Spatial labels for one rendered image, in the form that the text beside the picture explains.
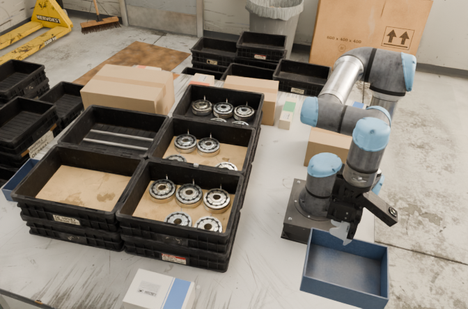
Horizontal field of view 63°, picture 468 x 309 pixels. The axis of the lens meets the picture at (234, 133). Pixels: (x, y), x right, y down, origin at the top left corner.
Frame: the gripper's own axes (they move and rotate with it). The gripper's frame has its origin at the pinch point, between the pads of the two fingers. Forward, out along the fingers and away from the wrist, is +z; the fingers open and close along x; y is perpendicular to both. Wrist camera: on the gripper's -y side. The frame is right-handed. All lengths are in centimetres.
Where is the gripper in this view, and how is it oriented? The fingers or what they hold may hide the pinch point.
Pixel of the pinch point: (347, 240)
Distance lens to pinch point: 109.7
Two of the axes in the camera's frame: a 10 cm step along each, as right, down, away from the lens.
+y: -9.5, -2.2, 2.4
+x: -3.1, 4.7, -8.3
